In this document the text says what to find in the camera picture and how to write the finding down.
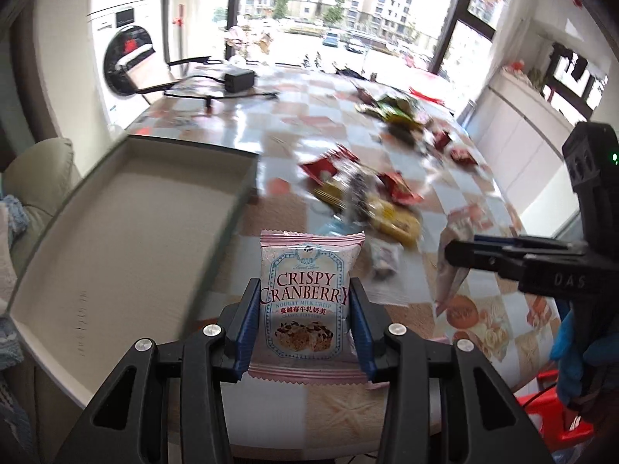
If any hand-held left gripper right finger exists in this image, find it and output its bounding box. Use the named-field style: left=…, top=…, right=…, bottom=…
left=349, top=278, right=554, bottom=464

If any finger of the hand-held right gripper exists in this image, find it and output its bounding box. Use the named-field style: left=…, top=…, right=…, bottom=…
left=474, top=234, right=586, bottom=253
left=445, top=239, right=600, bottom=295

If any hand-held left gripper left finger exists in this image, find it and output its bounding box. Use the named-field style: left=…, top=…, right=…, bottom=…
left=53, top=278, right=262, bottom=464

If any clear pink wrapper packet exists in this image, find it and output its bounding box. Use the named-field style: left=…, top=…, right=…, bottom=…
left=434, top=208, right=484, bottom=317

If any pink snack packet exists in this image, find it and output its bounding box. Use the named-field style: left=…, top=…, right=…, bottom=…
left=248, top=231, right=375, bottom=384

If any heap of red yellow packets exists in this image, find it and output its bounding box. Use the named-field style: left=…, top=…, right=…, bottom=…
left=299, top=145, right=424, bottom=281

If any grey cardboard box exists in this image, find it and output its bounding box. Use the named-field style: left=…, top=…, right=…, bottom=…
left=7, top=134, right=259, bottom=409

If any person's right hand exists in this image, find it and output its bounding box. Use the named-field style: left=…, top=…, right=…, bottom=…
left=550, top=307, right=619, bottom=404

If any white cabinet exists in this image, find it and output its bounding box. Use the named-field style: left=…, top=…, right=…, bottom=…
left=467, top=65, right=581, bottom=247

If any pile of green brown packets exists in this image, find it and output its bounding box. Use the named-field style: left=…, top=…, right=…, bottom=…
left=354, top=86, right=480, bottom=167

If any red plastic stool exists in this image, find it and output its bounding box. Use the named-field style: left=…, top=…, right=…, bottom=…
left=517, top=370, right=595, bottom=452

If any black power adapter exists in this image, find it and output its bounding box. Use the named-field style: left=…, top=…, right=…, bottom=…
left=223, top=70, right=256, bottom=92

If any blue knitted blanket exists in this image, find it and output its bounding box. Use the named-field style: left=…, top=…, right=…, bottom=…
left=0, top=196, right=25, bottom=397

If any beige sofa cushion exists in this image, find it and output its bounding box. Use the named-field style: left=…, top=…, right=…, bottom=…
left=0, top=138, right=83, bottom=271

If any cluttered clothes rack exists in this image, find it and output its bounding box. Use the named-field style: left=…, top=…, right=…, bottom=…
left=225, top=22, right=276, bottom=66

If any white washing machine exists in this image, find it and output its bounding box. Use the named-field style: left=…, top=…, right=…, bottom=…
left=87, top=5, right=168, bottom=141

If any dark lattice frame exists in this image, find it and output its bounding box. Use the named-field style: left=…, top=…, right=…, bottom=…
left=542, top=43, right=607, bottom=121

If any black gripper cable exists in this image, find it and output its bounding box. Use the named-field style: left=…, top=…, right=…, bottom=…
left=520, top=384, right=557, bottom=409

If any black power cable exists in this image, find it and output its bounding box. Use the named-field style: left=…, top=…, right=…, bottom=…
left=163, top=88, right=279, bottom=114

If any wooden chair with black frame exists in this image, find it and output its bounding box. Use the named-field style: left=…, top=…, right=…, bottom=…
left=113, top=43, right=223, bottom=104

